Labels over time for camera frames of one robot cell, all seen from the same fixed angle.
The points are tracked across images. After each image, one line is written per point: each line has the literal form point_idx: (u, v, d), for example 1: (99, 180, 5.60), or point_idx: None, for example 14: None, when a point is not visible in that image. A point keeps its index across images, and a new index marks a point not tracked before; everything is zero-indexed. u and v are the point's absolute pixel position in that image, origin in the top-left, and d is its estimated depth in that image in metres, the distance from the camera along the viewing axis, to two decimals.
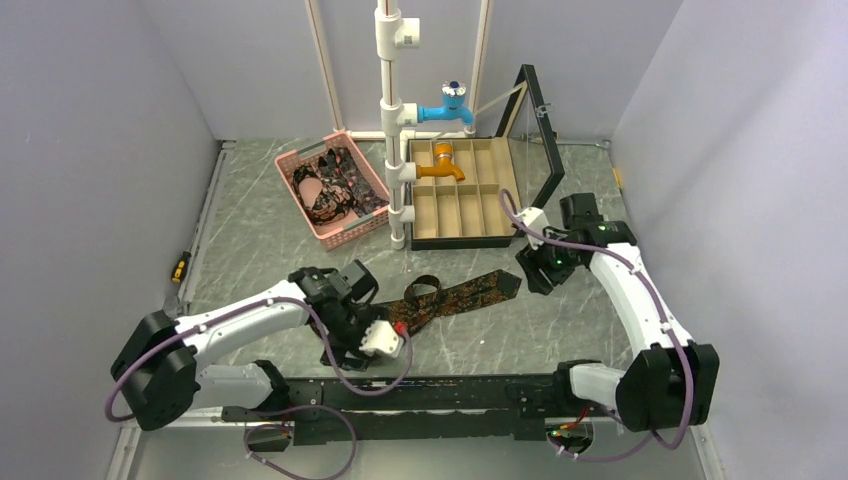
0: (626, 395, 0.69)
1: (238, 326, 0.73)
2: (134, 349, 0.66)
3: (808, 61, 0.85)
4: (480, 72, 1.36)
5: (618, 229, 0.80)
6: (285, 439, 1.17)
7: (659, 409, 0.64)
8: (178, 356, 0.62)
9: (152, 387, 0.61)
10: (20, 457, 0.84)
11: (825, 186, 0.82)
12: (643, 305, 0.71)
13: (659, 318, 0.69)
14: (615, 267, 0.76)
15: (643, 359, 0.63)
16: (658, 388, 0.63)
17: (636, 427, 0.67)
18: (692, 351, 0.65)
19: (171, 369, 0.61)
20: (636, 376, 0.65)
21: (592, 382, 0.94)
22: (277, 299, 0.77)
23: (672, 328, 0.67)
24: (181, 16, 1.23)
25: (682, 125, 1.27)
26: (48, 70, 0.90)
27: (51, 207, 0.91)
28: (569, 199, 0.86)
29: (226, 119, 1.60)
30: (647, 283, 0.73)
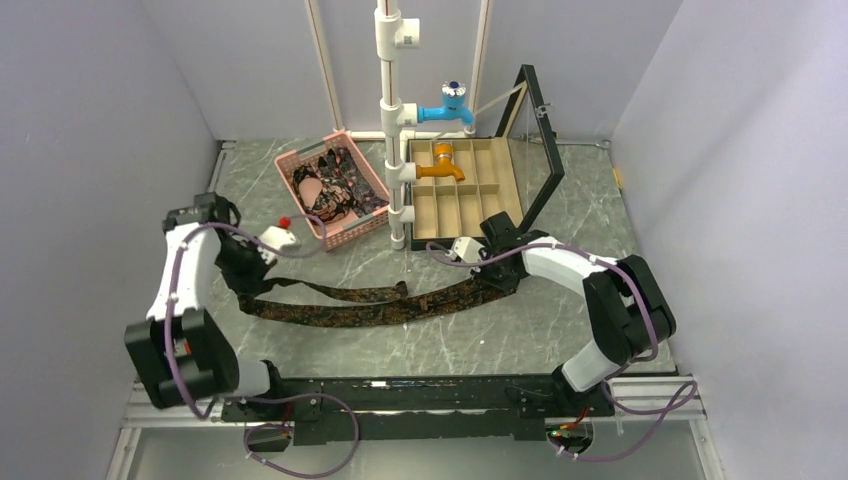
0: (603, 332, 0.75)
1: (190, 273, 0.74)
2: (151, 368, 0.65)
3: (808, 60, 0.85)
4: (480, 72, 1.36)
5: (533, 233, 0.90)
6: (285, 439, 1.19)
7: (627, 325, 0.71)
8: (189, 319, 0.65)
9: (202, 353, 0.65)
10: (19, 456, 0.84)
11: (825, 184, 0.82)
12: (572, 258, 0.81)
13: (586, 258, 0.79)
14: (541, 251, 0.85)
15: (590, 286, 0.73)
16: (614, 306, 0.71)
17: (624, 354, 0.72)
18: (625, 265, 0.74)
19: (196, 326, 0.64)
20: (597, 306, 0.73)
21: (582, 363, 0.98)
22: (188, 237, 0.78)
23: (599, 257, 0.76)
24: (180, 17, 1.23)
25: (682, 124, 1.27)
26: (47, 70, 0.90)
27: (51, 207, 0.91)
28: (488, 224, 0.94)
29: (226, 119, 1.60)
30: (564, 245, 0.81)
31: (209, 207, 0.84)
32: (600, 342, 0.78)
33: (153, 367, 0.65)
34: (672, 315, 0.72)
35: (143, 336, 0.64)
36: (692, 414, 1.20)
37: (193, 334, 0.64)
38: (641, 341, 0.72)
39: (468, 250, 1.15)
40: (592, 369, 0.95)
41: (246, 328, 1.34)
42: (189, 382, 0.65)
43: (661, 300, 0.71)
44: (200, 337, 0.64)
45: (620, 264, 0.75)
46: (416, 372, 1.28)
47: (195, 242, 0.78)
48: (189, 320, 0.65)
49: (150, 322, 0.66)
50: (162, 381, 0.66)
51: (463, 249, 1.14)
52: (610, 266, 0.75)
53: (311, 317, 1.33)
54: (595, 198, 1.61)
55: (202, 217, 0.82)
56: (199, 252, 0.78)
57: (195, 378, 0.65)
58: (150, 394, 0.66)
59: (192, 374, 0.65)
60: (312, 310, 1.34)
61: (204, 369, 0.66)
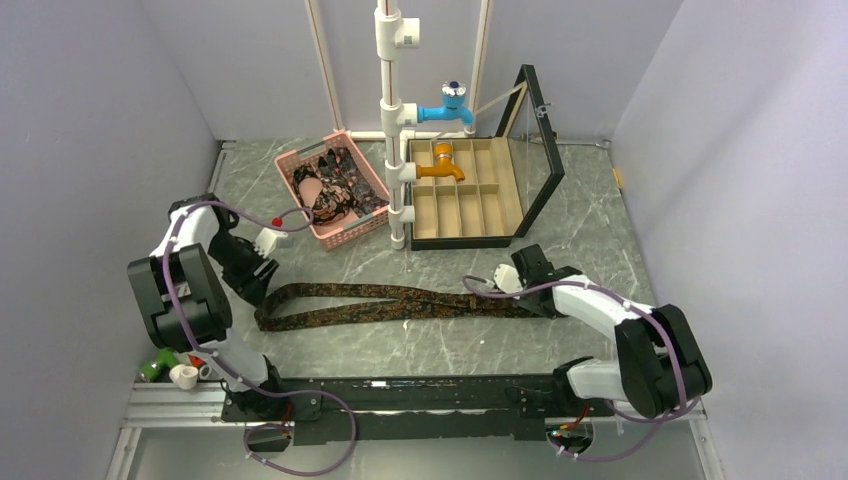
0: (631, 382, 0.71)
1: (191, 234, 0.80)
2: (150, 300, 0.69)
3: (809, 60, 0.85)
4: (479, 72, 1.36)
5: (563, 269, 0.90)
6: (285, 439, 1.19)
7: (659, 377, 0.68)
8: (186, 254, 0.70)
9: (198, 286, 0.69)
10: (18, 456, 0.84)
11: (825, 185, 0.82)
12: (604, 302, 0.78)
13: (620, 303, 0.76)
14: (571, 290, 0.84)
15: (623, 334, 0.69)
16: (648, 353, 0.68)
17: (654, 409, 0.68)
18: (660, 314, 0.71)
19: (194, 257, 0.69)
20: (628, 354, 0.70)
21: (592, 379, 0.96)
22: (189, 207, 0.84)
23: (633, 303, 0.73)
24: (180, 16, 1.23)
25: (682, 125, 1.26)
26: (47, 69, 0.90)
27: (52, 207, 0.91)
28: (520, 254, 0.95)
29: (226, 119, 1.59)
30: (598, 287, 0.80)
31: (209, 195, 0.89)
32: (628, 394, 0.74)
33: (152, 300, 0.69)
34: (707, 372, 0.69)
35: (146, 268, 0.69)
36: (692, 414, 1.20)
37: (191, 265, 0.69)
38: (674, 397, 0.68)
39: (507, 278, 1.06)
40: (603, 389, 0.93)
41: (245, 328, 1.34)
42: (186, 313, 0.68)
43: (697, 356, 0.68)
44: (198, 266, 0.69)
45: (654, 313, 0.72)
46: (416, 372, 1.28)
47: (196, 211, 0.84)
48: (187, 252, 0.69)
49: (151, 259, 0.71)
50: (159, 315, 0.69)
51: (503, 276, 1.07)
52: (642, 315, 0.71)
53: (360, 316, 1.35)
54: (596, 197, 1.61)
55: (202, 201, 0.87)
56: (199, 220, 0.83)
57: (193, 309, 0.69)
58: (147, 331, 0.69)
59: (190, 307, 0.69)
60: (361, 307, 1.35)
61: (201, 301, 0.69)
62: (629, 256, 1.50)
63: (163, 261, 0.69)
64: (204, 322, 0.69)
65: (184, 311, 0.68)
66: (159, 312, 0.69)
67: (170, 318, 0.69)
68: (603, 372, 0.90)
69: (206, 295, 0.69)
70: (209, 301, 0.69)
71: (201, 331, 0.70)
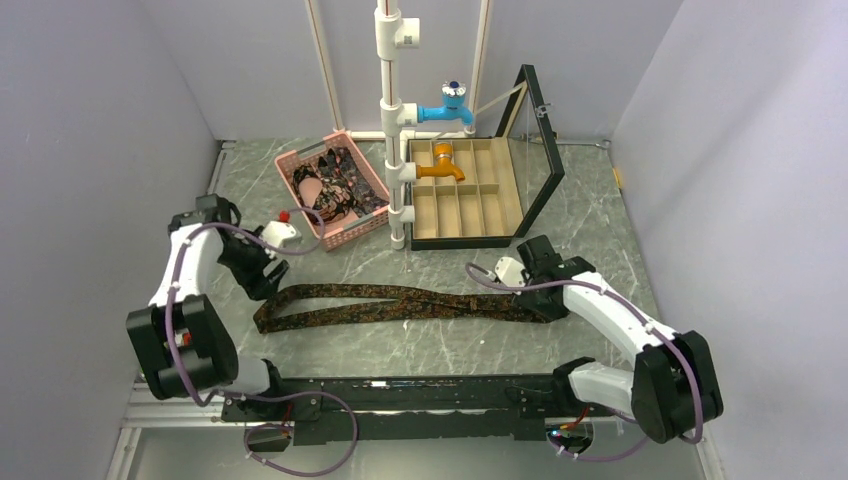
0: (643, 406, 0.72)
1: (193, 267, 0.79)
2: (151, 354, 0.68)
3: (808, 60, 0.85)
4: (479, 72, 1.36)
5: (575, 263, 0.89)
6: (285, 439, 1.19)
7: (675, 406, 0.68)
8: (189, 306, 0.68)
9: (201, 343, 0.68)
10: (18, 456, 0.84)
11: (825, 185, 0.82)
12: (624, 317, 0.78)
13: (642, 323, 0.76)
14: (585, 293, 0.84)
15: (642, 362, 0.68)
16: (666, 385, 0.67)
17: (664, 435, 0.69)
18: (682, 343, 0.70)
19: (197, 311, 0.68)
20: (643, 382, 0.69)
21: (596, 387, 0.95)
22: (191, 235, 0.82)
23: (656, 327, 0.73)
24: (180, 16, 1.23)
25: (682, 125, 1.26)
26: (47, 69, 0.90)
27: (52, 207, 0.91)
28: (527, 245, 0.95)
29: (227, 119, 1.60)
30: (616, 296, 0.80)
31: (213, 208, 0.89)
32: (636, 414, 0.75)
33: (154, 355, 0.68)
34: (720, 399, 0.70)
35: (145, 321, 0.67)
36: None
37: (194, 321, 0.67)
38: (686, 422, 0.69)
39: (509, 271, 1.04)
40: (606, 398, 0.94)
41: (246, 328, 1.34)
42: (188, 369, 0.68)
43: (714, 386, 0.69)
44: (201, 323, 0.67)
45: (676, 340, 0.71)
46: (416, 372, 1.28)
47: (198, 240, 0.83)
48: (189, 306, 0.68)
49: (151, 309, 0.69)
50: (162, 369, 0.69)
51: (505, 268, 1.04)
52: (664, 341, 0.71)
53: (360, 316, 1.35)
54: (596, 198, 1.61)
55: (205, 221, 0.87)
56: (201, 248, 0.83)
57: (195, 366, 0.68)
58: (149, 382, 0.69)
59: (192, 362, 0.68)
60: (361, 307, 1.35)
61: (204, 356, 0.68)
62: (629, 256, 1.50)
63: (166, 315, 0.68)
64: (206, 376, 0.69)
65: (186, 367, 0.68)
66: (163, 367, 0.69)
67: (173, 371, 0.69)
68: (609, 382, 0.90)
69: (209, 351, 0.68)
70: (213, 356, 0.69)
71: (203, 384, 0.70)
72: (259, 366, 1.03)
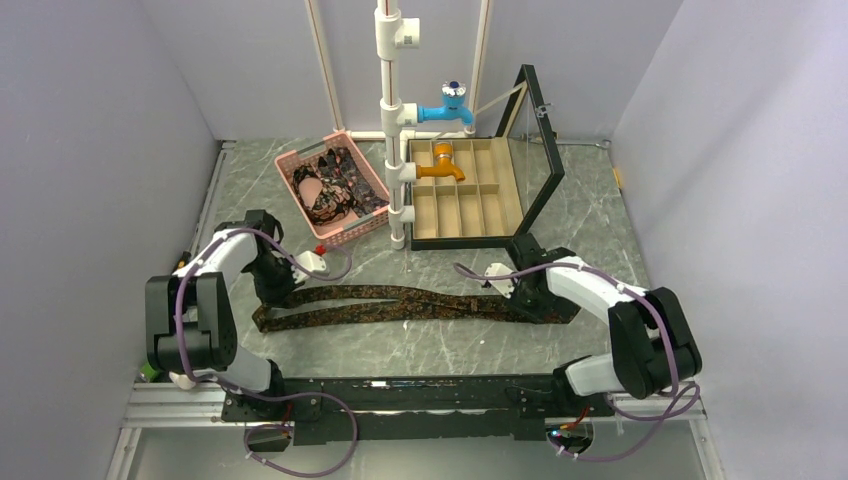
0: (624, 364, 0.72)
1: (222, 258, 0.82)
2: (155, 321, 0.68)
3: (808, 60, 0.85)
4: (479, 72, 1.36)
5: (558, 251, 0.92)
6: (285, 439, 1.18)
7: (650, 358, 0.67)
8: (206, 279, 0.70)
9: (208, 315, 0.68)
10: (18, 457, 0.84)
11: (824, 185, 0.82)
12: (598, 284, 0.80)
13: (613, 285, 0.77)
14: (564, 272, 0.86)
15: (615, 315, 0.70)
16: (640, 338, 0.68)
17: (644, 389, 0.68)
18: (654, 298, 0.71)
19: (211, 286, 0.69)
20: (618, 337, 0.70)
21: (589, 375, 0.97)
22: (230, 232, 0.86)
23: (627, 286, 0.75)
24: (180, 17, 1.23)
25: (682, 125, 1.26)
26: (47, 70, 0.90)
27: (51, 207, 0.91)
28: (513, 244, 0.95)
29: (226, 119, 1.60)
30: (592, 269, 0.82)
31: (256, 221, 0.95)
32: (620, 375, 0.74)
33: (159, 321, 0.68)
34: (699, 354, 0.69)
35: (162, 285, 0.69)
36: (692, 414, 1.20)
37: (206, 293, 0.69)
38: (665, 379, 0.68)
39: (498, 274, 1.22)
40: (599, 383, 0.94)
41: (245, 328, 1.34)
42: (186, 343, 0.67)
43: (687, 337, 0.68)
44: (212, 297, 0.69)
45: (648, 296, 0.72)
46: (416, 372, 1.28)
47: (233, 239, 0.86)
48: (205, 280, 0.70)
49: (170, 277, 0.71)
50: (162, 337, 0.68)
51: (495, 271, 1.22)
52: (636, 296, 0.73)
53: (360, 316, 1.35)
54: (596, 198, 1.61)
55: (245, 227, 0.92)
56: (235, 246, 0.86)
57: (195, 340, 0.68)
58: (147, 350, 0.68)
59: (192, 337, 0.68)
60: (361, 307, 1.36)
61: (205, 333, 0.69)
62: (629, 256, 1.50)
63: (183, 283, 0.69)
64: (202, 355, 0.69)
65: (185, 341, 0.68)
66: (164, 335, 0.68)
67: (173, 343, 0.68)
68: (604, 375, 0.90)
69: (211, 328, 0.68)
70: (215, 333, 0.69)
71: (198, 361, 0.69)
72: (260, 366, 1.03)
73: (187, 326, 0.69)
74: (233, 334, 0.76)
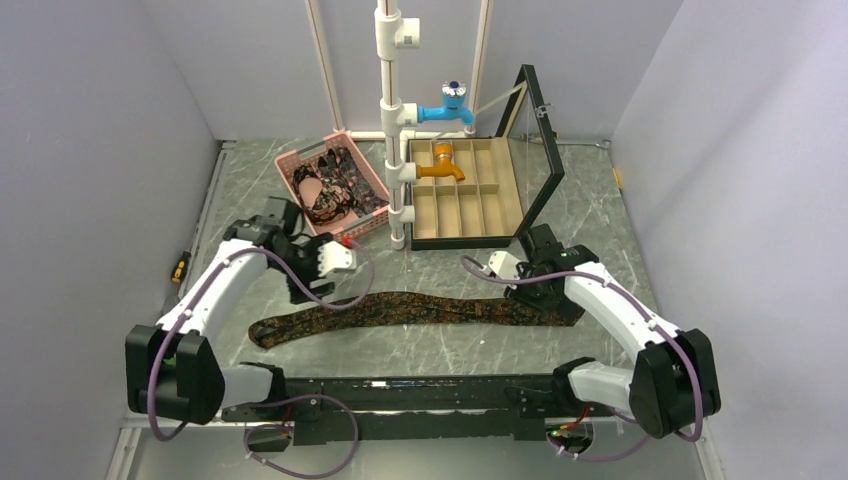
0: (642, 403, 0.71)
1: (216, 294, 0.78)
2: (135, 372, 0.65)
3: (807, 60, 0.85)
4: (480, 72, 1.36)
5: (579, 253, 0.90)
6: (285, 439, 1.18)
7: (673, 402, 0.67)
8: (188, 343, 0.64)
9: (182, 383, 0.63)
10: (18, 458, 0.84)
11: (825, 186, 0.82)
12: (628, 312, 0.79)
13: (645, 320, 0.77)
14: (588, 285, 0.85)
15: (644, 359, 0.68)
16: (667, 384, 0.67)
17: (661, 433, 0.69)
18: (686, 342, 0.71)
19: (191, 352, 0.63)
20: (644, 379, 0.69)
21: (593, 384, 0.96)
22: (231, 255, 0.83)
23: (659, 323, 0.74)
24: (180, 16, 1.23)
25: (682, 126, 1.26)
26: (48, 70, 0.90)
27: (52, 206, 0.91)
28: (528, 235, 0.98)
29: (227, 119, 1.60)
30: (621, 290, 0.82)
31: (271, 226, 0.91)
32: (633, 409, 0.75)
33: (138, 375, 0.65)
34: (718, 398, 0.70)
35: (143, 340, 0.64)
36: None
37: (186, 360, 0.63)
38: (683, 421, 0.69)
39: (504, 265, 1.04)
40: (604, 395, 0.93)
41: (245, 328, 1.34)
42: (161, 402, 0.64)
43: (713, 384, 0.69)
44: (191, 362, 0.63)
45: (677, 338, 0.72)
46: (416, 372, 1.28)
47: (236, 264, 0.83)
48: (187, 344, 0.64)
49: (154, 328, 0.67)
50: (140, 391, 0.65)
51: (499, 263, 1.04)
52: (667, 339, 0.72)
53: (365, 320, 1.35)
54: (596, 198, 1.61)
55: (262, 233, 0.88)
56: (237, 272, 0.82)
57: (171, 398, 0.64)
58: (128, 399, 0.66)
59: (167, 396, 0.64)
60: (366, 313, 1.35)
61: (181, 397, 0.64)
62: (629, 256, 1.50)
63: (165, 342, 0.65)
64: (177, 414, 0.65)
65: (161, 400, 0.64)
66: (142, 390, 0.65)
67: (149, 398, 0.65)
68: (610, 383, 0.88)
69: (186, 394, 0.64)
70: (188, 401, 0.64)
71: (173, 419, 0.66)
72: (260, 375, 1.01)
73: (166, 380, 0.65)
74: (218, 385, 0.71)
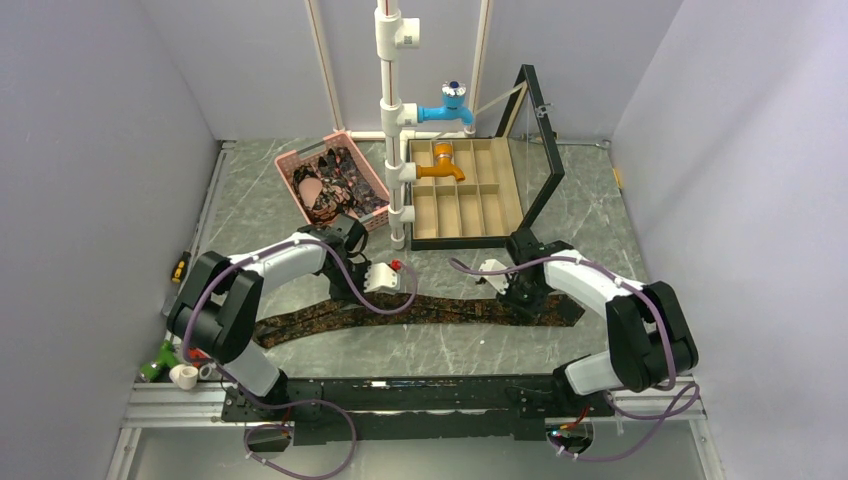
0: (621, 358, 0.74)
1: (280, 259, 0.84)
2: (191, 289, 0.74)
3: (808, 60, 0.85)
4: (479, 71, 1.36)
5: (555, 244, 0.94)
6: (285, 439, 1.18)
7: (647, 352, 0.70)
8: (245, 277, 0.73)
9: (224, 310, 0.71)
10: (19, 458, 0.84)
11: (824, 186, 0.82)
12: (597, 278, 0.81)
13: (611, 279, 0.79)
14: (562, 265, 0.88)
15: (612, 311, 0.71)
16: (636, 332, 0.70)
17: (641, 383, 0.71)
18: (652, 292, 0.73)
19: (246, 286, 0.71)
20: (616, 331, 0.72)
21: (587, 373, 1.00)
22: (302, 239, 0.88)
23: (624, 280, 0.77)
24: (179, 16, 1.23)
25: (682, 125, 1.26)
26: (46, 71, 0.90)
27: (50, 206, 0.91)
28: (511, 239, 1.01)
29: (227, 119, 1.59)
30: (589, 263, 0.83)
31: (335, 241, 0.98)
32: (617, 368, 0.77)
33: (190, 291, 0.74)
34: (695, 348, 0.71)
35: (210, 263, 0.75)
36: (692, 414, 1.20)
37: (237, 292, 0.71)
38: (661, 371, 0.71)
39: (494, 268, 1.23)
40: (598, 380, 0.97)
41: None
42: (200, 323, 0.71)
43: (684, 332, 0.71)
44: (241, 298, 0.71)
45: (645, 289, 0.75)
46: (416, 372, 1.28)
47: (303, 248, 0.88)
48: (245, 278, 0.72)
49: (222, 258, 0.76)
50: (186, 307, 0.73)
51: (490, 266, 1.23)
52: (635, 291, 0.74)
53: (365, 319, 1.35)
54: (596, 198, 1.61)
55: (325, 239, 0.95)
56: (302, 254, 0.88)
57: (207, 325, 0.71)
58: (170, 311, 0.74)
59: (206, 320, 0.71)
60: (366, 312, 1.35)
61: (217, 325, 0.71)
62: (628, 256, 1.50)
63: (227, 270, 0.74)
64: (207, 340, 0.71)
65: (200, 322, 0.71)
66: (188, 305, 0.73)
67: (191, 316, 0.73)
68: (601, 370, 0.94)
69: (223, 323, 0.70)
70: (222, 328, 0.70)
71: (200, 344, 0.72)
72: (266, 369, 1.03)
73: (209, 309, 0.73)
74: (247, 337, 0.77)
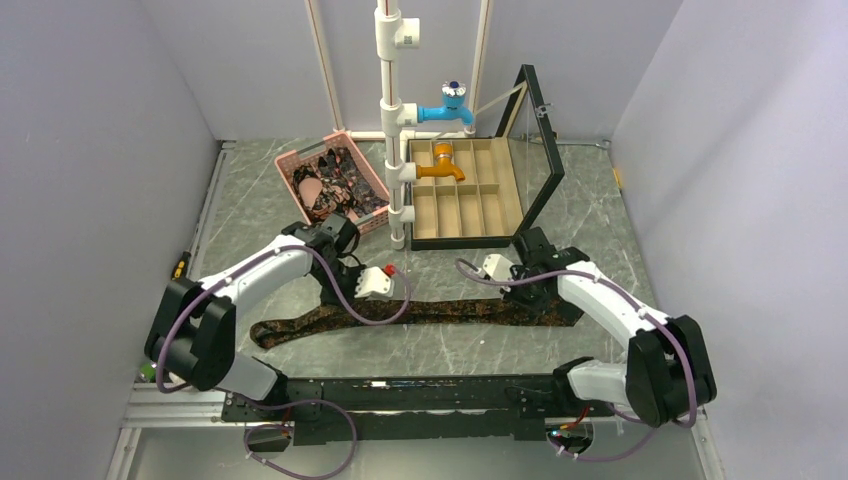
0: (639, 392, 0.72)
1: (260, 272, 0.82)
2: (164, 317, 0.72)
3: (809, 60, 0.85)
4: (480, 71, 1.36)
5: (569, 253, 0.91)
6: (285, 439, 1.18)
7: (668, 389, 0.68)
8: (217, 306, 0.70)
9: (197, 341, 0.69)
10: (20, 457, 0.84)
11: (825, 186, 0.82)
12: (618, 303, 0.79)
13: (634, 308, 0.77)
14: (578, 281, 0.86)
15: (635, 346, 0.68)
16: (660, 370, 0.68)
17: (658, 420, 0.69)
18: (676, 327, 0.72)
19: (217, 315, 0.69)
20: (638, 366, 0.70)
21: (593, 383, 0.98)
22: (282, 247, 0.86)
23: (649, 310, 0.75)
24: (179, 16, 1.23)
25: (682, 126, 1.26)
26: (47, 71, 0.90)
27: (51, 206, 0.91)
28: (522, 238, 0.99)
29: (227, 119, 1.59)
30: (611, 284, 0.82)
31: (323, 240, 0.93)
32: (631, 401, 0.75)
33: (163, 320, 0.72)
34: (714, 384, 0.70)
35: (180, 290, 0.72)
36: None
37: (208, 322, 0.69)
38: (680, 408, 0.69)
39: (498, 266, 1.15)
40: (603, 391, 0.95)
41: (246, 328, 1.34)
42: (175, 353, 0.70)
43: (705, 368, 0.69)
44: (212, 327, 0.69)
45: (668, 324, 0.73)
46: (416, 372, 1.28)
47: (285, 256, 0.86)
48: (215, 307, 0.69)
49: (194, 283, 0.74)
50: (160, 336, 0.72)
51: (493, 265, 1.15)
52: (658, 326, 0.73)
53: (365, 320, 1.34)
54: (596, 198, 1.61)
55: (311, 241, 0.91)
56: (283, 263, 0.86)
57: (182, 354, 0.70)
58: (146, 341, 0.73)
59: (182, 349, 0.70)
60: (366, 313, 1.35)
61: (192, 354, 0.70)
62: (629, 256, 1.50)
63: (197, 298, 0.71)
64: (182, 369, 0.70)
65: (174, 352, 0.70)
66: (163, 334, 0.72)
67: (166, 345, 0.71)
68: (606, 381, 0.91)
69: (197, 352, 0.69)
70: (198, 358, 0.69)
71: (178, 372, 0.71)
72: (264, 371, 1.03)
73: (184, 337, 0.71)
74: (226, 359, 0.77)
